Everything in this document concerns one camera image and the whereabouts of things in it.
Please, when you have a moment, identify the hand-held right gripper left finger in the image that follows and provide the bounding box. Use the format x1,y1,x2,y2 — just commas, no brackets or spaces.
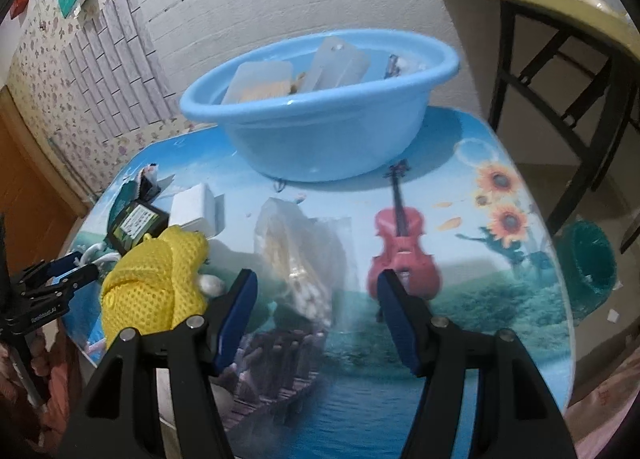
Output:
62,269,258,459

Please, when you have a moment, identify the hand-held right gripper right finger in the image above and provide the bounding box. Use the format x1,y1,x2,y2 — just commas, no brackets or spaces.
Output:
376,269,578,459

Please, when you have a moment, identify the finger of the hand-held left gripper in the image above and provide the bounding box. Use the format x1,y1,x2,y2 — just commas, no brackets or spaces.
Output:
12,255,83,286
22,264,99,302

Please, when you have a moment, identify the white fleece cloth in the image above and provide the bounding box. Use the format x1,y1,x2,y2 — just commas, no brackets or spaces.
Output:
196,274,224,297

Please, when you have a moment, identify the clear plastic bag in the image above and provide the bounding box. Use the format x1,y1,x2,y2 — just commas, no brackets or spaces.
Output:
254,198,361,332

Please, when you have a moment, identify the yellow mesh cap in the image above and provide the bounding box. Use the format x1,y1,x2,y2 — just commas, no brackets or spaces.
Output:
100,225,210,335

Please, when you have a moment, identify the teal packet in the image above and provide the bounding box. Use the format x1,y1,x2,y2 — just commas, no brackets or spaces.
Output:
107,165,173,227

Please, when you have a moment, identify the white charger plug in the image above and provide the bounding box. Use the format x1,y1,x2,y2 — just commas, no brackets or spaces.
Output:
169,184,226,240

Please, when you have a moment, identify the blue plastic basin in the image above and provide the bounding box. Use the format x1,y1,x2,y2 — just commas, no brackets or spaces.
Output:
178,29,461,183

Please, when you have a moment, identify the clear box of wooden sticks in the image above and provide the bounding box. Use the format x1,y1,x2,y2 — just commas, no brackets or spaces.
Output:
220,62,294,105

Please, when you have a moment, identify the small clear pack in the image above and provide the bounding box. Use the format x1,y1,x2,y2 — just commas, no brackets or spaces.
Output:
386,53,432,80

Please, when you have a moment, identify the printed desktop table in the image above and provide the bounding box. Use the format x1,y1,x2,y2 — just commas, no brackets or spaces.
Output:
60,106,576,459

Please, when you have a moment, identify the orange-brown garment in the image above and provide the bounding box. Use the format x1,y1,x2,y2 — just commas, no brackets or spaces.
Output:
30,329,101,440

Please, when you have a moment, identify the wooden door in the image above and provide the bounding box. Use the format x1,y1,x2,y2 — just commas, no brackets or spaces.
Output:
0,86,88,270

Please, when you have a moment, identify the teal waste basket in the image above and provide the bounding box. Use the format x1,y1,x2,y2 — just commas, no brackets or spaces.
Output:
555,220,618,320

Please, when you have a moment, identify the pink garment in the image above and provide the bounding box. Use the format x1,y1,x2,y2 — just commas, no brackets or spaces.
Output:
565,339,640,459

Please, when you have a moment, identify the wooden side table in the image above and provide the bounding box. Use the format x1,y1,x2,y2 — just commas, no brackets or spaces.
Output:
436,0,640,255

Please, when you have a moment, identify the white cord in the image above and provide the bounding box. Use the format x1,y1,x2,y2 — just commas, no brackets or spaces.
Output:
75,241,121,272

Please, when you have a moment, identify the grey brick wall sticker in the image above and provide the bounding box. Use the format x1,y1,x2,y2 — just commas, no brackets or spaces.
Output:
60,0,173,145

